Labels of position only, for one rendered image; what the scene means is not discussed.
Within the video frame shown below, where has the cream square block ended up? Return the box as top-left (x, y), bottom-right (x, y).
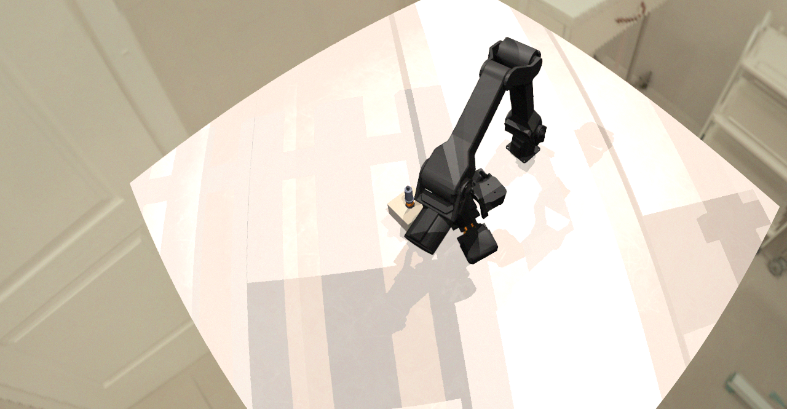
top-left (387, 192), bottom-right (423, 232)

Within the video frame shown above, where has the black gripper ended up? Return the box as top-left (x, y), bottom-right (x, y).
top-left (452, 199), bottom-right (498, 264)

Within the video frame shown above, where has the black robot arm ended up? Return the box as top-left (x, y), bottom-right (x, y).
top-left (404, 37), bottom-right (547, 255)

